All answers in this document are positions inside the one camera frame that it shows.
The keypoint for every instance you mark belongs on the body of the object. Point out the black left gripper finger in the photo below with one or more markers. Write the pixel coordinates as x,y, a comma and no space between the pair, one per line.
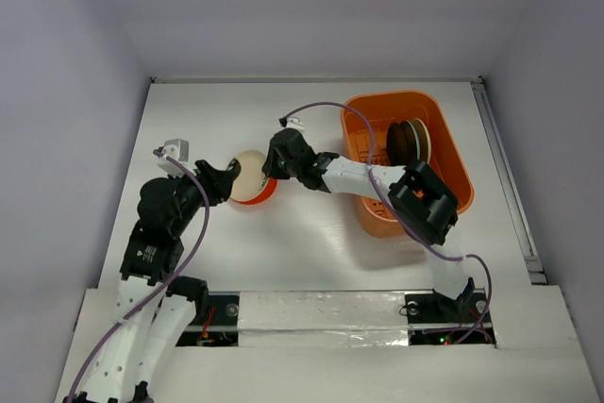
207,174
218,189

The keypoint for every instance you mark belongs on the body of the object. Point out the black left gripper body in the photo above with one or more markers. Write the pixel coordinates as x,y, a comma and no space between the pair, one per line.
192,193

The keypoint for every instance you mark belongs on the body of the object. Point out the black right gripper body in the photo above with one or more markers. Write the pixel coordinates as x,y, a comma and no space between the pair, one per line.
278,158

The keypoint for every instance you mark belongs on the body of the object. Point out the cream floral plate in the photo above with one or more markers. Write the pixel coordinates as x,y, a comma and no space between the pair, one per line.
251,181

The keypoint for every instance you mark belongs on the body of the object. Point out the orange red plate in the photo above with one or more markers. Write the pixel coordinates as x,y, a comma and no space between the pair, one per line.
266,192

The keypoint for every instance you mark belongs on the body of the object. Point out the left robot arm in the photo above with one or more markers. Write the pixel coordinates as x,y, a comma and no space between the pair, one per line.
154,302

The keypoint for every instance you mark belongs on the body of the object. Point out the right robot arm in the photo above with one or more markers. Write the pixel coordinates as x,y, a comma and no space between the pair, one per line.
416,197

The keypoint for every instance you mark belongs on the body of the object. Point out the orange plastic dish rack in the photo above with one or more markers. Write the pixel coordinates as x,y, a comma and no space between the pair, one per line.
382,109

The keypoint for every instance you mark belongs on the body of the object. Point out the black plate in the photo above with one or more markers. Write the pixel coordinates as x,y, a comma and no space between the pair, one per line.
402,144

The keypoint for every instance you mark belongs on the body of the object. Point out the pale green rimmed plate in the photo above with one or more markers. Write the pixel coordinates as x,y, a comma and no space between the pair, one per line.
423,140

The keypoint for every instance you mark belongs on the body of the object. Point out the silver foil tape strip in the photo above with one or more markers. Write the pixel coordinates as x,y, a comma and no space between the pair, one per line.
341,319

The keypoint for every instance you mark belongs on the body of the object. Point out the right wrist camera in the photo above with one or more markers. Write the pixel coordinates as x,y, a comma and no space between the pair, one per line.
292,122

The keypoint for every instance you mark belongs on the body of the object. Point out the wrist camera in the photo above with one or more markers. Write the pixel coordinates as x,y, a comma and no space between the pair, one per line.
292,122
173,157

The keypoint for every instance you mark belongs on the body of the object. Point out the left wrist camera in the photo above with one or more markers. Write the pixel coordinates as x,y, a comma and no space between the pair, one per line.
173,157

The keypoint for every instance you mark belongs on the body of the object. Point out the aluminium side rail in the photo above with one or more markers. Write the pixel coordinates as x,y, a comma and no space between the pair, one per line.
536,271

